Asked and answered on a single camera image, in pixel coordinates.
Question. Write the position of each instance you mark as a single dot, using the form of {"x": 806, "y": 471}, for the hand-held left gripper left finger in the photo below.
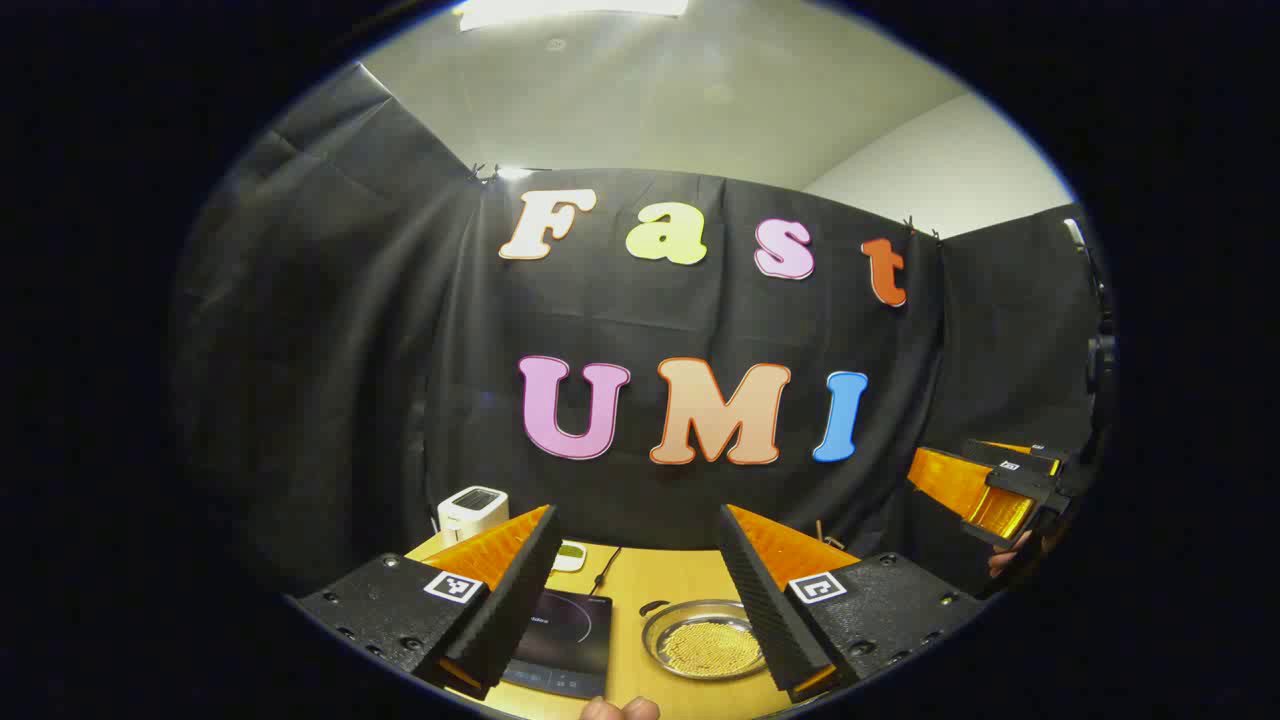
{"x": 515, "y": 590}

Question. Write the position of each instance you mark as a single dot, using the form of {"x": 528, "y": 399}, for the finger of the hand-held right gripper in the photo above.
{"x": 1035, "y": 456}
{"x": 1020, "y": 482}

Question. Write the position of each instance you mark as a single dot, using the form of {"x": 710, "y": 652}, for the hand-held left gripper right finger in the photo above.
{"x": 765, "y": 600}

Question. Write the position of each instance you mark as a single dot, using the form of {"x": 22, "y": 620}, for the black induction cooktop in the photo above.
{"x": 570, "y": 630}

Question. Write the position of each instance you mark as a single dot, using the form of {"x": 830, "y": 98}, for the white divided bean tray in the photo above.
{"x": 570, "y": 557}

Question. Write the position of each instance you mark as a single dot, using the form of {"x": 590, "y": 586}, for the pile of yellow soybeans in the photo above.
{"x": 710, "y": 648}

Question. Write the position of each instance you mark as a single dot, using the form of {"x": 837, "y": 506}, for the white toaster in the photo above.
{"x": 472, "y": 512}

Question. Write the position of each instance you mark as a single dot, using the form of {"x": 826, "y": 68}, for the black backdrop cloth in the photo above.
{"x": 350, "y": 350}

